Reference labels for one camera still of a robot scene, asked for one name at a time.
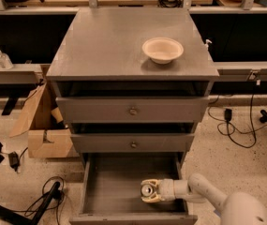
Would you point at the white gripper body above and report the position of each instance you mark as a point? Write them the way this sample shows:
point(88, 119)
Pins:
point(167, 189)

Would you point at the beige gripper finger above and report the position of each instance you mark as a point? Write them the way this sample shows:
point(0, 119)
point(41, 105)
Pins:
point(151, 199)
point(152, 182)

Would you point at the green soda can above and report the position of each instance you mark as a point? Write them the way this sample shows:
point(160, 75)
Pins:
point(147, 190)

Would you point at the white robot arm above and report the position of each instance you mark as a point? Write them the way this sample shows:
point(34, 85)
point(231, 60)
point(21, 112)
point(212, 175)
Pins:
point(238, 208)

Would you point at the grey open bottom drawer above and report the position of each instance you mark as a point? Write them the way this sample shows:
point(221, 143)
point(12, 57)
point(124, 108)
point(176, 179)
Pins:
point(111, 193)

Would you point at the grey middle drawer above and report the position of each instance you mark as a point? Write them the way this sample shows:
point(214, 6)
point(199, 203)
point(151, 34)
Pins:
point(129, 143)

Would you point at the grey wooden drawer cabinet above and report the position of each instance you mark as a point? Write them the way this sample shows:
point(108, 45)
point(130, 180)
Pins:
point(101, 56)

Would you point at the grey top drawer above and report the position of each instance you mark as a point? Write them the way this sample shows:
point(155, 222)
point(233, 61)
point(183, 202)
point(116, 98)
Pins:
point(131, 110)

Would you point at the black power adapter right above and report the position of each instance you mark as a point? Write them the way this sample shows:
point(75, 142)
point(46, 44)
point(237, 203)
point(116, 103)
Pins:
point(228, 115)

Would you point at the black power adapter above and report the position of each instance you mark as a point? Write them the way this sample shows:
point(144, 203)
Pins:
point(14, 161)
point(228, 115)

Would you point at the brown cardboard box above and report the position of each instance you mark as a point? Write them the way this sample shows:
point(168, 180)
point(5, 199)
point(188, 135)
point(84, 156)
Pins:
point(41, 120)

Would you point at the black stand base left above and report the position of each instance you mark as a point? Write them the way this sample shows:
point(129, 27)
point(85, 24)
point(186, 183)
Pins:
point(33, 213)

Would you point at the white paper bowl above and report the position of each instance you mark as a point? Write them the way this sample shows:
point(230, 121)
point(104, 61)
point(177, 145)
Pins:
point(162, 50)

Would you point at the white pump bottle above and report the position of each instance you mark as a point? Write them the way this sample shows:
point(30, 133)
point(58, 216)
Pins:
point(208, 43)

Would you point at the black power adapter left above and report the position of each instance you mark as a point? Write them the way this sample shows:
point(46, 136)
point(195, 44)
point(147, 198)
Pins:
point(14, 161)

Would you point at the clear sanitizer bottle right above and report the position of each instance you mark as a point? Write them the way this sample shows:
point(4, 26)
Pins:
point(5, 62)

